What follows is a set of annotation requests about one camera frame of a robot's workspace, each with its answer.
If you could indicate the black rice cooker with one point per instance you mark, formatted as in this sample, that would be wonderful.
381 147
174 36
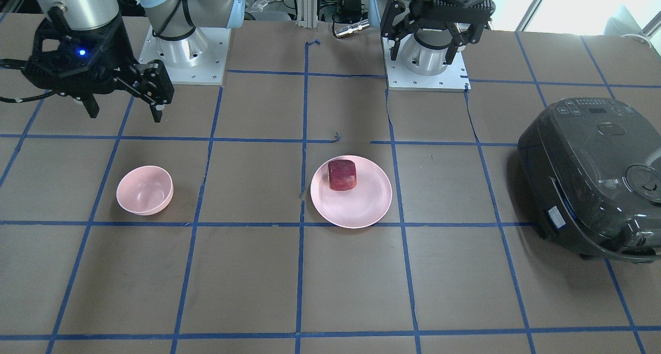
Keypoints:
593 168

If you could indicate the silver metal cylinder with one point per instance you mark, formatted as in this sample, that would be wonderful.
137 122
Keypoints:
351 29

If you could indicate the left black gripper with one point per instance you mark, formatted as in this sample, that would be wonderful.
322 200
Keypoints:
397 14

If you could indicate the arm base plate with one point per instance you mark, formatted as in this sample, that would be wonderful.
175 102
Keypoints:
428 78
198 59

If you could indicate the pink bowl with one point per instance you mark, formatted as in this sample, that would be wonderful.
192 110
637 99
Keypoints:
145 191

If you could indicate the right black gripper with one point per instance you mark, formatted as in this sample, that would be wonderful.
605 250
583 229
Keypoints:
116 48

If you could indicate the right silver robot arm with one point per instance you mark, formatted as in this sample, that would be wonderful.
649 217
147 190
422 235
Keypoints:
174 19

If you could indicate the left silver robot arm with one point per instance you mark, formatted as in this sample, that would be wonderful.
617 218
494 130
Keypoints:
428 34

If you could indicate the red apple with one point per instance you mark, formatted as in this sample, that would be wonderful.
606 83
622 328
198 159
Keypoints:
342 175

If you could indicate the black power adapter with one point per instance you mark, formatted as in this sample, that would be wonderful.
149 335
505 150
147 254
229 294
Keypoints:
349 8

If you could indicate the aluminium frame post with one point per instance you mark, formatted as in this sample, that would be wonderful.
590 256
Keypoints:
306 13

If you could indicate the pink plate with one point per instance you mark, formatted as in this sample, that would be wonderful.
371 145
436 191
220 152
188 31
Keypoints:
357 208

